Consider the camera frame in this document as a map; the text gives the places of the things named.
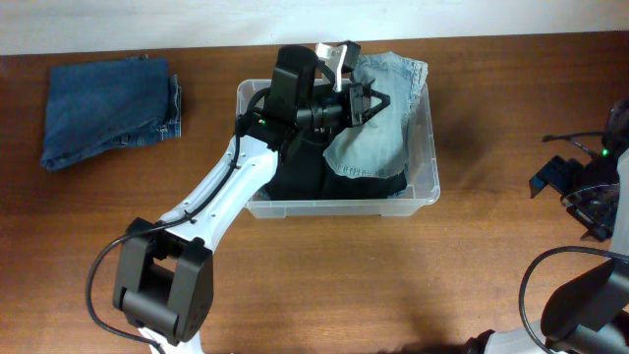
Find dark blue jeans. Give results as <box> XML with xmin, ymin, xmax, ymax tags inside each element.
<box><xmin>39</xmin><ymin>55</ymin><xmax>182</xmax><ymax>171</ymax></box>

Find black garment with red stripe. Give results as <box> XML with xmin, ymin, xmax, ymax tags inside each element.
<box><xmin>264</xmin><ymin>141</ymin><xmax>326</xmax><ymax>201</ymax></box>

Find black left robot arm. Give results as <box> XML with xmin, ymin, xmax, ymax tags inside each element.
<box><xmin>113</xmin><ymin>41</ymin><xmax>390</xmax><ymax>353</ymax></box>

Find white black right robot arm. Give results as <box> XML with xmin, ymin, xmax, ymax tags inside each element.
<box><xmin>462</xmin><ymin>100</ymin><xmax>628</xmax><ymax>354</ymax></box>

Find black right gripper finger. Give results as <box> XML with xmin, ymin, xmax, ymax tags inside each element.
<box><xmin>560</xmin><ymin>184</ymin><xmax>619</xmax><ymax>242</ymax></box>
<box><xmin>529</xmin><ymin>155</ymin><xmax>583</xmax><ymax>199</ymax></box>

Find clear plastic storage bin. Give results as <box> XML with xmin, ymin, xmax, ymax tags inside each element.
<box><xmin>245</xmin><ymin>85</ymin><xmax>440</xmax><ymax>218</ymax></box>

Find black right camera cable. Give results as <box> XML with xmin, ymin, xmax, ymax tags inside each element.
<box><xmin>518</xmin><ymin>130</ymin><xmax>629</xmax><ymax>354</ymax></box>

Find light blue jeans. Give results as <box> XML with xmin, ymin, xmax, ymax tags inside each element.
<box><xmin>323</xmin><ymin>52</ymin><xmax>429</xmax><ymax>179</ymax></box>

